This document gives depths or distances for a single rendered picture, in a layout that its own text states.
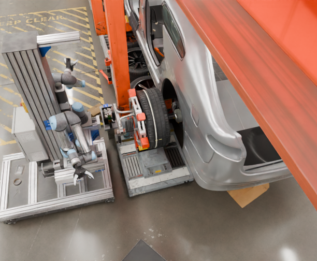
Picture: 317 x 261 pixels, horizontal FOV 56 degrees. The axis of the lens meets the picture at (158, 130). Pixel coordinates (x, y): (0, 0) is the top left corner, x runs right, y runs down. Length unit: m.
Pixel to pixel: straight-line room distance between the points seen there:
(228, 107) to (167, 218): 1.46
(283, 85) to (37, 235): 3.47
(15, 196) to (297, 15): 3.58
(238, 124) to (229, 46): 2.74
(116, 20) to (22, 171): 2.13
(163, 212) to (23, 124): 1.84
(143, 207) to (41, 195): 1.19
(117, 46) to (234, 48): 2.57
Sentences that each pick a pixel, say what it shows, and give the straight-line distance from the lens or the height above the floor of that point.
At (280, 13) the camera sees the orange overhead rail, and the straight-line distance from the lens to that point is 0.62.
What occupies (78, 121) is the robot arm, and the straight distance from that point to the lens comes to 2.66.
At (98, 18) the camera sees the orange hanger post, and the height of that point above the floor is 0.83.
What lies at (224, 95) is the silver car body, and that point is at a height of 1.04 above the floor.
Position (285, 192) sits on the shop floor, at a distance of 4.11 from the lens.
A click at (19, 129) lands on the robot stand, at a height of 1.23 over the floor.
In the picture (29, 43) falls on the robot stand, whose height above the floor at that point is 2.03.
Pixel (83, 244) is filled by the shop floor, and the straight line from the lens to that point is 3.60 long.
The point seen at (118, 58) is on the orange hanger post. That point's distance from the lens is 3.19.
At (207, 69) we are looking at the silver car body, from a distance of 2.54.
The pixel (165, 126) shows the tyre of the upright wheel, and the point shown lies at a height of 1.01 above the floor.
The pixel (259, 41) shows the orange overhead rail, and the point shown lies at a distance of 0.62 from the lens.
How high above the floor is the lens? 3.32
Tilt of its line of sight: 50 degrees down
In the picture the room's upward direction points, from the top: 1 degrees clockwise
